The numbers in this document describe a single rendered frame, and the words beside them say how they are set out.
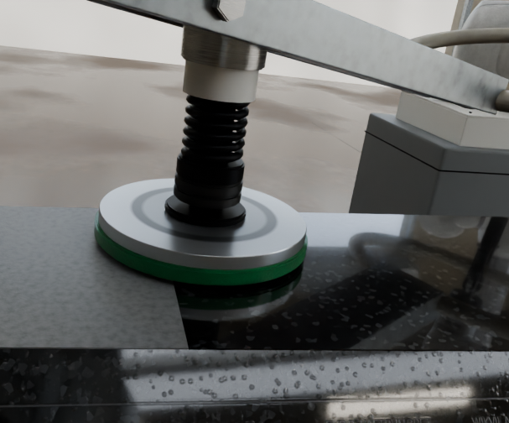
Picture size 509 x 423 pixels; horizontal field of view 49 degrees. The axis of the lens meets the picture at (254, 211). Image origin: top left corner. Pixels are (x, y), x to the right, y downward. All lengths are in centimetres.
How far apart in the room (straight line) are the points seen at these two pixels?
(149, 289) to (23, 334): 11
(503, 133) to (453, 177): 18
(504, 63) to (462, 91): 88
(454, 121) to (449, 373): 110
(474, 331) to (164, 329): 27
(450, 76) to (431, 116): 88
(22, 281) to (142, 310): 11
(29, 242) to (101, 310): 14
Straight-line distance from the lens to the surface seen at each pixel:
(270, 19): 50
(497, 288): 64
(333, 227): 69
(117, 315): 46
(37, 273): 52
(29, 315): 46
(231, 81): 52
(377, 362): 46
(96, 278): 51
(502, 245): 77
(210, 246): 50
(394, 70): 64
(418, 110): 167
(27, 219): 62
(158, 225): 54
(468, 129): 151
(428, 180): 150
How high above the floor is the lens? 106
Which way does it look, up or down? 20 degrees down
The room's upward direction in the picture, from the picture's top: 9 degrees clockwise
